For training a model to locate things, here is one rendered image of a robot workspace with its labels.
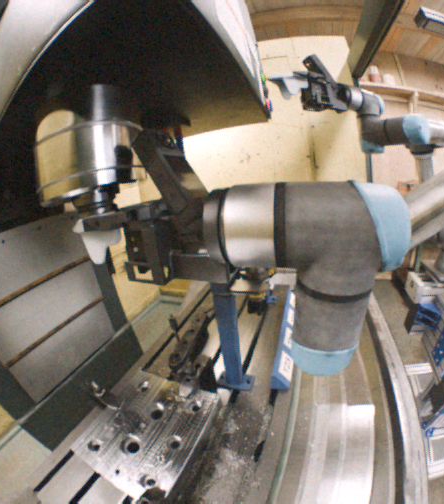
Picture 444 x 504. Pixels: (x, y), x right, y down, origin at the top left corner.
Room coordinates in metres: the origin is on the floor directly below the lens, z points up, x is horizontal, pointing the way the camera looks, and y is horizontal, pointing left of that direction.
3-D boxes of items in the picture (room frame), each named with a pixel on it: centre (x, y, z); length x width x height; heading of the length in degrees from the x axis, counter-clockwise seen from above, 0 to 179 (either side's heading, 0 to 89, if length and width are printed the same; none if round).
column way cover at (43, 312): (0.43, 0.57, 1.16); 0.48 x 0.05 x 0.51; 158
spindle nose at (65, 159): (0.26, 0.16, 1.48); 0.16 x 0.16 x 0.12
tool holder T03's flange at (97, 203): (0.26, 0.16, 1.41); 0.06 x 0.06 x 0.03
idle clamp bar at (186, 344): (0.53, 0.14, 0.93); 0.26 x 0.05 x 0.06; 163
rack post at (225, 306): (0.38, 0.01, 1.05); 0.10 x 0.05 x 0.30; 68
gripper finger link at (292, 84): (0.45, -0.20, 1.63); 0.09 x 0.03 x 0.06; 98
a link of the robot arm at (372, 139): (0.48, -0.46, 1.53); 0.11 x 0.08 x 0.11; 12
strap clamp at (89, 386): (0.26, 0.34, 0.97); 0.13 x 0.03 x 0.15; 68
